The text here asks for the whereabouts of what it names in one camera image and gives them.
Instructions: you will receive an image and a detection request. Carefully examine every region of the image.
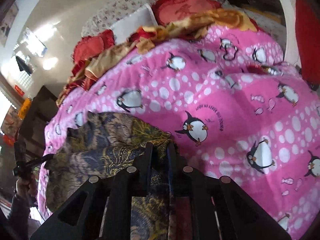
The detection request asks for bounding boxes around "person left forearm sleeve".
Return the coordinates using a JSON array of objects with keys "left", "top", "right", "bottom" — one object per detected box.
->
[{"left": 7, "top": 194, "right": 30, "bottom": 239}]

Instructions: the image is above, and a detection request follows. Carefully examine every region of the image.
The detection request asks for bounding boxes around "red heart pillow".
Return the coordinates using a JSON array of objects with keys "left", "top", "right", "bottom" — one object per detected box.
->
[{"left": 151, "top": 0, "right": 221, "bottom": 25}]

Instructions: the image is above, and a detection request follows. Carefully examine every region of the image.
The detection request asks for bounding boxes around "person left hand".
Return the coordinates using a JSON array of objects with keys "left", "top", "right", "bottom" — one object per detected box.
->
[{"left": 16, "top": 174, "right": 37, "bottom": 199}]

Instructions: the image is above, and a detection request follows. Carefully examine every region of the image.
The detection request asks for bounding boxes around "window with frame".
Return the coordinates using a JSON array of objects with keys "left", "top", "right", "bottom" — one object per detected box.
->
[{"left": 0, "top": 92, "right": 20, "bottom": 138}]

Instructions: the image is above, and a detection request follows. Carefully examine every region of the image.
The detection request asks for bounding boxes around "dark wooden nightstand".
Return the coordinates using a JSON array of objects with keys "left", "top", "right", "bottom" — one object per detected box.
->
[{"left": 15, "top": 86, "right": 58, "bottom": 158}]

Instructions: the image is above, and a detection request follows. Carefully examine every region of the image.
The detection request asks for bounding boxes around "pink penguin blanket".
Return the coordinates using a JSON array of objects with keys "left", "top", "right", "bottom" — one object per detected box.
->
[{"left": 45, "top": 25, "right": 319, "bottom": 239}]

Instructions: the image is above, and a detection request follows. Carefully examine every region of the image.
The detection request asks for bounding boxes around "red gold satin quilt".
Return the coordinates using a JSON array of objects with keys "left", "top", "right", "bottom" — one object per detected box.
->
[{"left": 56, "top": 9, "right": 258, "bottom": 106}]

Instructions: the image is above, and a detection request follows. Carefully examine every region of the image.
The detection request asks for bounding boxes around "batik floral patterned garment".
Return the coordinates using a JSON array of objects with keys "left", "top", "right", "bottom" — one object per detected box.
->
[{"left": 44, "top": 112, "right": 173, "bottom": 239}]

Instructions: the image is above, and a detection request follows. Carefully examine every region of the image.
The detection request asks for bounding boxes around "red ruffled pillow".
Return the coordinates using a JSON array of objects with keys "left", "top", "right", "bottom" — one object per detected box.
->
[{"left": 72, "top": 29, "right": 115, "bottom": 63}]

